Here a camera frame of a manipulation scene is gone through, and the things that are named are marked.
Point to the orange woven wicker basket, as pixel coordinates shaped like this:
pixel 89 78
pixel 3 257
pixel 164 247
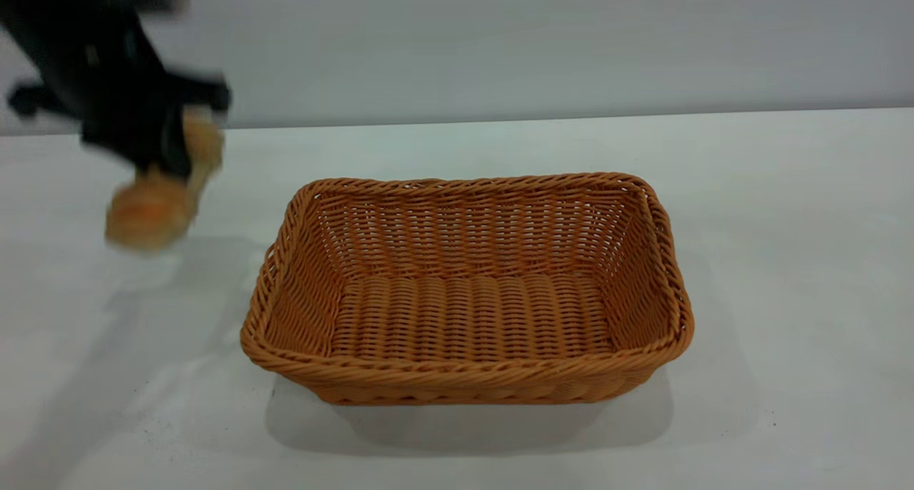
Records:
pixel 468 318

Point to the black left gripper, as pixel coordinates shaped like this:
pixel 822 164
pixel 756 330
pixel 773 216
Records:
pixel 118 90

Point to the striped orange bread roll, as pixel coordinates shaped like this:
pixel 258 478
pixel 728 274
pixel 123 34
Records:
pixel 153 208

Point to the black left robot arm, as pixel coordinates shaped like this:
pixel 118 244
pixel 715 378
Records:
pixel 50 18

